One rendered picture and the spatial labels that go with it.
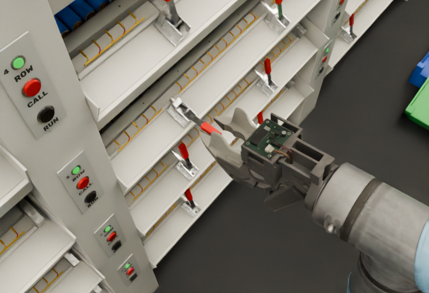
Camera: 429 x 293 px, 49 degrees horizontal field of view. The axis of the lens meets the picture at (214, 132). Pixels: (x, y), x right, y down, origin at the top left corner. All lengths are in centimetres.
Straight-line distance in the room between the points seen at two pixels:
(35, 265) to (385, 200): 47
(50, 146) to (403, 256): 41
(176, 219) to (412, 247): 64
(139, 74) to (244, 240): 76
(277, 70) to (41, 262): 65
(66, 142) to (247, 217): 81
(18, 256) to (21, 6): 40
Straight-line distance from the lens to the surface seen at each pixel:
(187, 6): 65
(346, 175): 61
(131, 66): 59
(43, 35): 44
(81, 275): 90
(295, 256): 126
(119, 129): 73
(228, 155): 69
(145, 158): 75
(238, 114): 71
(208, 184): 114
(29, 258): 72
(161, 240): 110
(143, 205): 92
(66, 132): 53
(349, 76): 159
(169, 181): 93
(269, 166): 62
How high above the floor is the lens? 119
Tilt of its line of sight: 58 degrees down
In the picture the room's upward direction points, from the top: straight up
